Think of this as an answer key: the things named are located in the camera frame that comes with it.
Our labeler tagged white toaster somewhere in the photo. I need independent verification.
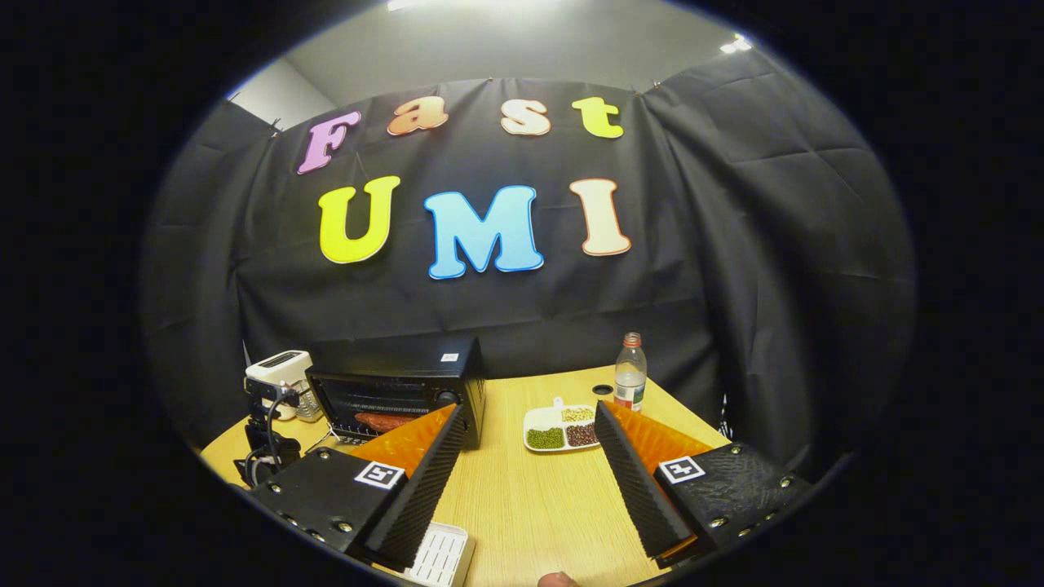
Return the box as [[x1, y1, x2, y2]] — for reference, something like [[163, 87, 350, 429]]
[[245, 351, 315, 421]]

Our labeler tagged red sausage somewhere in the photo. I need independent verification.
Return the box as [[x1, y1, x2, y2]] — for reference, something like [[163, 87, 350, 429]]
[[355, 412, 418, 433]]

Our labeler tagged large ceiling light panel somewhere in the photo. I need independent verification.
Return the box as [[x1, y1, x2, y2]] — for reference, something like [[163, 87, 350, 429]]
[[387, 0, 564, 11]]

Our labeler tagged white divided plate with beans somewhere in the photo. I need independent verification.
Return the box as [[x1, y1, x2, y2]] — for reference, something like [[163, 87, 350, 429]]
[[523, 397, 606, 453]]

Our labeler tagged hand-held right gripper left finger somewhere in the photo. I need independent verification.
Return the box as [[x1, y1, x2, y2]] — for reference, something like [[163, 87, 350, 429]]
[[246, 404, 466, 570]]

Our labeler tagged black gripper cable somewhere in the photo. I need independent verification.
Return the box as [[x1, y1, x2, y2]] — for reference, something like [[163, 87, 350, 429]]
[[263, 386, 312, 459]]

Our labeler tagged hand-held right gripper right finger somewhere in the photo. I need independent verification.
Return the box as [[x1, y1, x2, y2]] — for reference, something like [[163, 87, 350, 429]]
[[594, 399, 812, 559]]

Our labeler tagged white slotted tray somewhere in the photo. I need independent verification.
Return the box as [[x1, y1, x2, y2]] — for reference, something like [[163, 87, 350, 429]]
[[400, 522, 476, 587]]

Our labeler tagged black backdrop cloth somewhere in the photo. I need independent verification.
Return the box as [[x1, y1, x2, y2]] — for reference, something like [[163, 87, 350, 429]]
[[139, 49, 918, 482]]

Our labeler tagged black electric oven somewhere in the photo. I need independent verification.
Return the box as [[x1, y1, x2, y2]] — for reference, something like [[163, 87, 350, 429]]
[[306, 336, 488, 449]]

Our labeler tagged clear bottle with red label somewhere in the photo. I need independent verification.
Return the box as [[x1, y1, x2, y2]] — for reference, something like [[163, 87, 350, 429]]
[[613, 332, 648, 413]]

